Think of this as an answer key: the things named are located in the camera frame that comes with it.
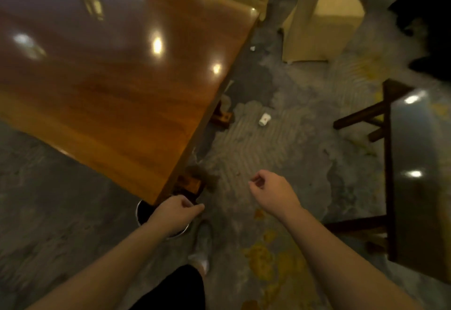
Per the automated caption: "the dark glossy table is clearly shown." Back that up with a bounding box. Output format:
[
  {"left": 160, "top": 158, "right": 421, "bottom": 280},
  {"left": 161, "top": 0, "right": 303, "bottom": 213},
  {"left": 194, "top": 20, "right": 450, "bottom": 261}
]
[{"left": 322, "top": 78, "right": 451, "bottom": 285}]

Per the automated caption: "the person's right hand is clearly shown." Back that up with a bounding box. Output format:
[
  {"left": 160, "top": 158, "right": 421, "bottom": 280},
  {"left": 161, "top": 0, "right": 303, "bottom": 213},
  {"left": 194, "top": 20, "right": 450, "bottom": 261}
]
[{"left": 248, "top": 170, "right": 304, "bottom": 223}]

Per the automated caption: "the black bag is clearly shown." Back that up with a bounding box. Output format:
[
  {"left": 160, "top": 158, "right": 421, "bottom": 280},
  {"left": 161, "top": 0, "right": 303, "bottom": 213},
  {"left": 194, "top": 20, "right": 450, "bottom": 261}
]
[{"left": 388, "top": 0, "right": 451, "bottom": 82}]

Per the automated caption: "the person's black trouser leg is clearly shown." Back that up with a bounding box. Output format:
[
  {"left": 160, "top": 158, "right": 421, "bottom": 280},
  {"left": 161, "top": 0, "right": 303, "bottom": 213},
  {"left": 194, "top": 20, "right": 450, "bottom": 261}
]
[{"left": 130, "top": 265, "right": 206, "bottom": 310}]

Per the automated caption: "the person's left hand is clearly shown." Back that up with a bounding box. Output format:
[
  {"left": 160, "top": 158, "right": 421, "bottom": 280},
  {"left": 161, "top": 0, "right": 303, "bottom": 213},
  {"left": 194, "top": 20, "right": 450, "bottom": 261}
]
[{"left": 146, "top": 195, "right": 206, "bottom": 238}]

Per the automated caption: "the person's left forearm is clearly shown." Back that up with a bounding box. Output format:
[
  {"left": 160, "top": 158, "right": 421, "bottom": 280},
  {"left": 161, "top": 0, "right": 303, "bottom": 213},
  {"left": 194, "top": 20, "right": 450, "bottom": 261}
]
[{"left": 25, "top": 222, "right": 170, "bottom": 310}]

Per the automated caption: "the brown wooden table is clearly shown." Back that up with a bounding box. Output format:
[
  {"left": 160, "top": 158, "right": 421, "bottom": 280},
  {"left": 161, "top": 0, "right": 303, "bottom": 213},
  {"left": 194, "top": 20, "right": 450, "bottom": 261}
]
[{"left": 0, "top": 0, "right": 260, "bottom": 206}]

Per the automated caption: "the person's grey shoe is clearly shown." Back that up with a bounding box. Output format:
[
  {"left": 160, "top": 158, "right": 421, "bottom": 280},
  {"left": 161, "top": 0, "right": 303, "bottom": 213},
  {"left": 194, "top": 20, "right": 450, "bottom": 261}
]
[{"left": 187, "top": 222, "right": 213, "bottom": 275}]

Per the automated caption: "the round black metal-rimmed bin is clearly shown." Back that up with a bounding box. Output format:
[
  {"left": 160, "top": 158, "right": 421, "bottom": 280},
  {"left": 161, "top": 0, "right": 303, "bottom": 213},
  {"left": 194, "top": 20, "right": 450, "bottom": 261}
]
[{"left": 136, "top": 199, "right": 192, "bottom": 239}]

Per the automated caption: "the person's right forearm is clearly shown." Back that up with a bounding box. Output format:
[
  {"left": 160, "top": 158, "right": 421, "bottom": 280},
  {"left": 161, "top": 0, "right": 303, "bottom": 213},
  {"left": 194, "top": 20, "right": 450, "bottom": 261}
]
[{"left": 282, "top": 208, "right": 425, "bottom": 310}]

